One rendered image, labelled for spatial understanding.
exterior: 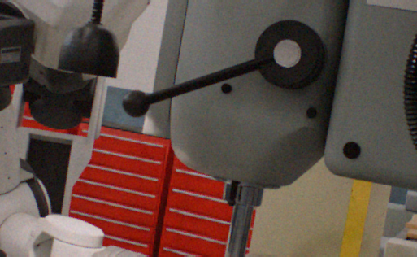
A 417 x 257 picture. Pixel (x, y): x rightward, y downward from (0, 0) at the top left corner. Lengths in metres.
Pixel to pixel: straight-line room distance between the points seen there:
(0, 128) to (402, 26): 0.66
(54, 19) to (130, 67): 9.48
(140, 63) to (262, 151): 9.79
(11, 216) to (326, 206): 1.58
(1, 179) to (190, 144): 0.46
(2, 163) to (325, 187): 1.59
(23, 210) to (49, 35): 0.28
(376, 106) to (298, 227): 1.91
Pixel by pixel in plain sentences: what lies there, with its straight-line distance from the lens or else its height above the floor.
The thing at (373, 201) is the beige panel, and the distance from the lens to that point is 2.70.
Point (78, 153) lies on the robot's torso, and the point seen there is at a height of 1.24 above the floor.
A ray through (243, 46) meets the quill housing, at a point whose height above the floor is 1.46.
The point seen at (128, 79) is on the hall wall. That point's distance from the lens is 10.71.
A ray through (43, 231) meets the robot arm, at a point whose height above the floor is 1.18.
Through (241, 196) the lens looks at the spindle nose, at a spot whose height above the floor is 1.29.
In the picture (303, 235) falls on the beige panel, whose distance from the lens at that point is 2.74.
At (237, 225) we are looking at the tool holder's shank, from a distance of 0.98.
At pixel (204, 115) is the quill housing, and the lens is 0.90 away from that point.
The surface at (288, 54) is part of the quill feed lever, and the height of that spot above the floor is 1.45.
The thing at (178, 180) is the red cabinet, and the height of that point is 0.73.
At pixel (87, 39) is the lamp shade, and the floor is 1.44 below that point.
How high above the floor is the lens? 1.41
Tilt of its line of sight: 3 degrees down
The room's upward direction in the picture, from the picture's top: 10 degrees clockwise
